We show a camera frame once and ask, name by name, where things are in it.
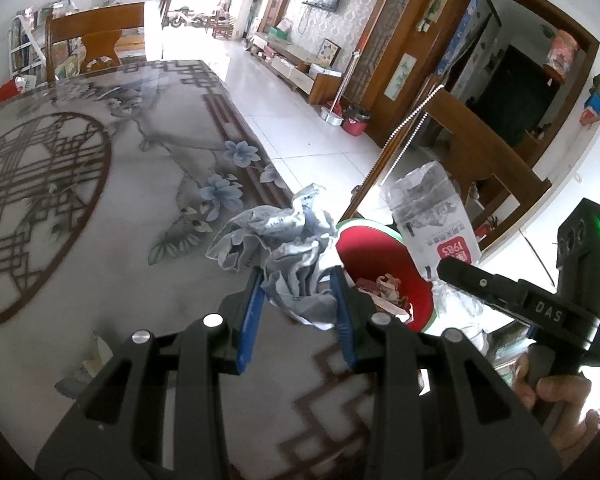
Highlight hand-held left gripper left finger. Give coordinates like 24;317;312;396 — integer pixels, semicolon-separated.
35;271;266;480

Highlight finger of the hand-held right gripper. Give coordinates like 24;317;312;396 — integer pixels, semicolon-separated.
436;256;532;322

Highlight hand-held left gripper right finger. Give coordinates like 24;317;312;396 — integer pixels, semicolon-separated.
329;266;564;480

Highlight red bin with green rim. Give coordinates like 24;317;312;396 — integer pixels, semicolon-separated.
334;218;439;334

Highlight newspaper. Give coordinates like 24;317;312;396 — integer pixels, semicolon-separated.
204;184;342;332

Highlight clear plastic bottle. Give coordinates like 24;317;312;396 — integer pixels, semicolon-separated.
379;159;484;282

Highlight person's right hand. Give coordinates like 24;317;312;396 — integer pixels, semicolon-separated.
512;350;600;453

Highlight carved-back wooden chair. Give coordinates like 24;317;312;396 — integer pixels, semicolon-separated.
339;74;554;257

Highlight dark entrance door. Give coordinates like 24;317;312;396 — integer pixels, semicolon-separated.
466;44;557;147

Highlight red bucket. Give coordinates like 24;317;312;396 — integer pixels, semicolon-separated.
342;105;372;137

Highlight red hanging lantern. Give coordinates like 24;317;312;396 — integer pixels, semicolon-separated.
544;29;582;84

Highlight blue printed poster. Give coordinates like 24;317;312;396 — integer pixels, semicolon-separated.
436;0;487;82

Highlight low television cabinet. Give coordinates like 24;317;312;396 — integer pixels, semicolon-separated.
249;31;344;107

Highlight small framed picture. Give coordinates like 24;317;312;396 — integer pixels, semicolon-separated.
319;38;342;67

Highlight wooden lattice partition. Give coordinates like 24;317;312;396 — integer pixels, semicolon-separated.
351;0;474;147

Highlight small wooden chair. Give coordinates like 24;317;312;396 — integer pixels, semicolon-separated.
211;0;234;39

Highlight white kids tricycle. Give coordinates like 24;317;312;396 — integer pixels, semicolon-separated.
169;6;202;29

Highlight plain-back wooden chair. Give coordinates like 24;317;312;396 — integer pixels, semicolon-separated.
44;1;149;82

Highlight red container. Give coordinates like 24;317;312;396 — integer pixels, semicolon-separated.
0;76;32;104

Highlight white metal rack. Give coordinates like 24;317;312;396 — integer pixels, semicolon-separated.
9;4;49;79

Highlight white bead string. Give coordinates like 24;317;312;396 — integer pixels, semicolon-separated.
361;84;444;187

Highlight short wall scroll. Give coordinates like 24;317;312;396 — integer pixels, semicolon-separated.
383;51;414;102

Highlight long-handled mop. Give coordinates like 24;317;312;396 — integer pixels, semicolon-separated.
331;34;367;122

